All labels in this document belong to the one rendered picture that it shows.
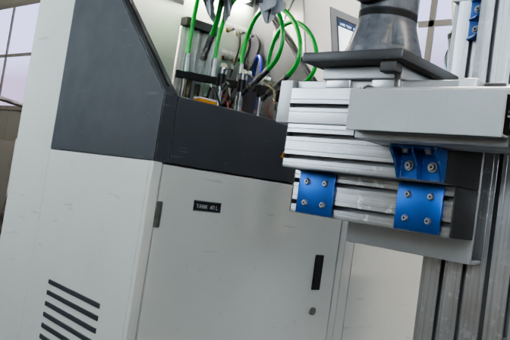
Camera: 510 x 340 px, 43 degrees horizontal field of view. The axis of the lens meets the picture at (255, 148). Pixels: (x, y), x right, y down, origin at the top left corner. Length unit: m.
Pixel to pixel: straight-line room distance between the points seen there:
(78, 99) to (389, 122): 1.07
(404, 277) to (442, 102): 1.27
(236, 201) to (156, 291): 0.30
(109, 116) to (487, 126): 1.03
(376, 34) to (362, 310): 1.05
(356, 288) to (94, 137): 0.90
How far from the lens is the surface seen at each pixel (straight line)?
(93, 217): 1.70
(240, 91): 1.96
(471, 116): 0.98
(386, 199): 1.22
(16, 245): 2.14
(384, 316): 2.16
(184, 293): 1.59
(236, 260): 1.67
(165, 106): 1.50
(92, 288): 1.68
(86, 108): 1.83
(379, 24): 1.26
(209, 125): 1.57
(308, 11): 2.28
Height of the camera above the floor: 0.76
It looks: 4 degrees up
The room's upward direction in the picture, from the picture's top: 8 degrees clockwise
